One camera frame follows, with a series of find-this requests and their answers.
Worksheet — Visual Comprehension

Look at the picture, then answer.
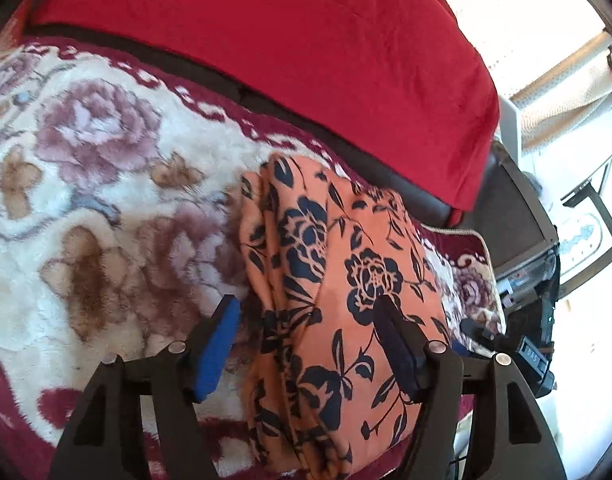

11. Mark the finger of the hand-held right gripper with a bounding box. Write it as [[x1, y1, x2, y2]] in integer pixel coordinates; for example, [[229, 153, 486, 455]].
[[459, 317, 497, 347]]

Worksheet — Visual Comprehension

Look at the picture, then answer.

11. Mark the red fleece cloth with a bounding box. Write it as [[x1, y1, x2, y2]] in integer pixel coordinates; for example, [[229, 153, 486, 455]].
[[26, 0, 501, 214]]

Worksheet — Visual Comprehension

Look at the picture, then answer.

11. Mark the beige curtain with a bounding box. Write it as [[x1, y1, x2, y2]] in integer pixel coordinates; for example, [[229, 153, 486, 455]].
[[516, 35, 612, 152]]

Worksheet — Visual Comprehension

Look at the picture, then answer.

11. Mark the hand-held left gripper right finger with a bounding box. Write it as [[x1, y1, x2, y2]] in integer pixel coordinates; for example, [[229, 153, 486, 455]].
[[372, 295, 567, 480]]

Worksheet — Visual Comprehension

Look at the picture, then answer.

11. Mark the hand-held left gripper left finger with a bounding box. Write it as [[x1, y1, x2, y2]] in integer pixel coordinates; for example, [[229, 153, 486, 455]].
[[46, 294, 243, 480]]

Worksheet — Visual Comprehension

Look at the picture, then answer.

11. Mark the orange floral garment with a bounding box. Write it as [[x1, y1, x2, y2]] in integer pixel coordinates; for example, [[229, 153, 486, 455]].
[[238, 152, 455, 480]]

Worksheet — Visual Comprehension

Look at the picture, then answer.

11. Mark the floral plush blanket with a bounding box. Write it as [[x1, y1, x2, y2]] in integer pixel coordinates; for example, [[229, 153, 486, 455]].
[[0, 37, 507, 480]]

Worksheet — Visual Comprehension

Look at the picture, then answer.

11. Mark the dark framed glass table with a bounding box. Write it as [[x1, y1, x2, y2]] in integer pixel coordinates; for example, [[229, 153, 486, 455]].
[[554, 150, 612, 302]]

